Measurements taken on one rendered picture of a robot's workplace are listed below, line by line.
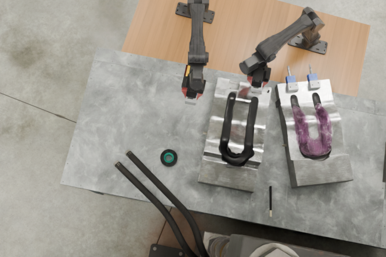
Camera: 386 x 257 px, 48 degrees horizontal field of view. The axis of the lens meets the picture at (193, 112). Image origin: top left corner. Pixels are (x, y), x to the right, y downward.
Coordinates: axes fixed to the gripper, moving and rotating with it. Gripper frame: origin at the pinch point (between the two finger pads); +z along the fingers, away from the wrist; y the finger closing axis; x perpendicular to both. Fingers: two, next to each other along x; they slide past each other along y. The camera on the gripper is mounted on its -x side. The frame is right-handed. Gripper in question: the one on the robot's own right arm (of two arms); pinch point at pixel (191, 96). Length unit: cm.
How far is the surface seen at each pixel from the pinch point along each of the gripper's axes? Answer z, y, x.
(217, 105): 5.9, 12.9, 3.3
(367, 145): 14, 88, 4
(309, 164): 12, 58, -16
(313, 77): -4, 56, 25
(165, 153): 22.4, -6.8, -17.7
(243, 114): 6.7, 25.3, 1.7
